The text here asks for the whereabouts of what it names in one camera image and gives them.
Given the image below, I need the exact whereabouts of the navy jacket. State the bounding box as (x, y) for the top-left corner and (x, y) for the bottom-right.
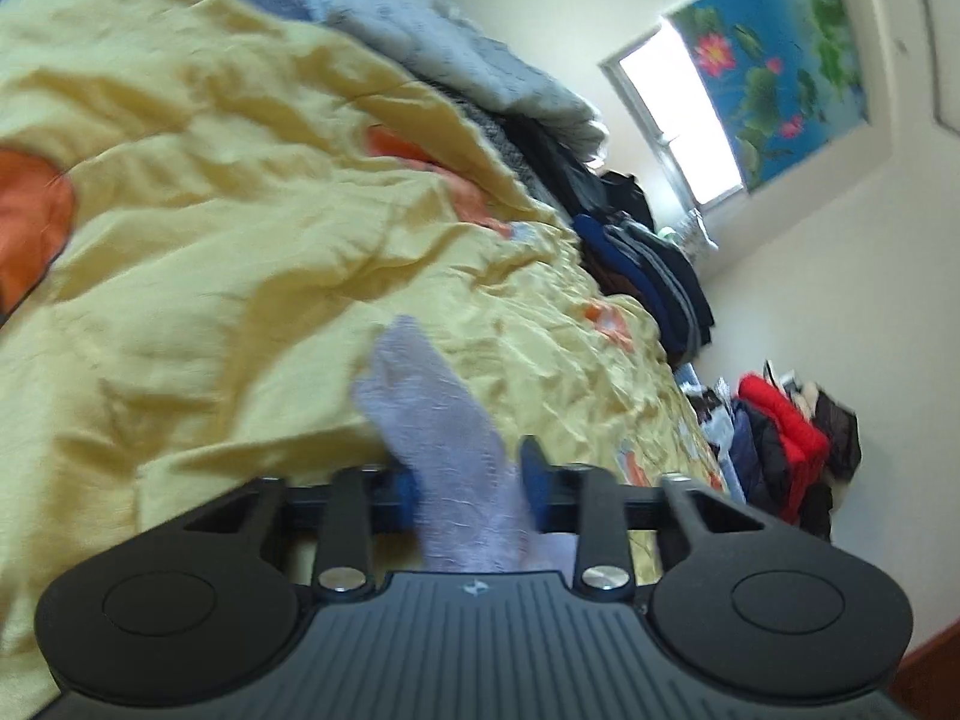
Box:
(724, 405), (788, 515)

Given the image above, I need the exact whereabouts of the blue floral curtain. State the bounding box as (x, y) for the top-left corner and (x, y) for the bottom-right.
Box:
(670, 0), (872, 188)

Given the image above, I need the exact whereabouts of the window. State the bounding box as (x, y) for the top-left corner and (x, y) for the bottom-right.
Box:
(600, 15), (751, 207)

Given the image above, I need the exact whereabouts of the yellow carrot flower printed blanket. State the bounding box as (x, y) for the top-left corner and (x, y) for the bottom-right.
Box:
(0, 0), (747, 706)

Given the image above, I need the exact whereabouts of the pile of clothes with red jacket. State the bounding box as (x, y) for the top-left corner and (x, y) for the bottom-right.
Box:
(739, 373), (830, 500)

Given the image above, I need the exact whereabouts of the black clothes heap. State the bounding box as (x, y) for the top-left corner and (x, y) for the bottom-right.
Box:
(502, 116), (653, 220)

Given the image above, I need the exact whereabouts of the light grey fluffy blanket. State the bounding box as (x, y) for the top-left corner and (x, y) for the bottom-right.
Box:
(289, 0), (608, 162)

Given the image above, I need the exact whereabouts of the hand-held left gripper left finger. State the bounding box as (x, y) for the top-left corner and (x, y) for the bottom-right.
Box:
(180, 463), (421, 605)

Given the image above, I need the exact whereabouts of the stack of dark folded clothes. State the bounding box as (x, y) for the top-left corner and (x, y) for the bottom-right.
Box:
(574, 214), (717, 365)

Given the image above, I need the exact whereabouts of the floral patterned cushion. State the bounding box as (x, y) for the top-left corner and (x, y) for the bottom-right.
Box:
(673, 214), (719, 256)

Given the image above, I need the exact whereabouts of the small white garment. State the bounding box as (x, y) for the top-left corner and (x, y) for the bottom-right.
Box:
(351, 315), (582, 575)

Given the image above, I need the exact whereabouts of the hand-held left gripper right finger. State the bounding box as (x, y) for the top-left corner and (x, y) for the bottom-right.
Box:
(519, 435), (758, 605)

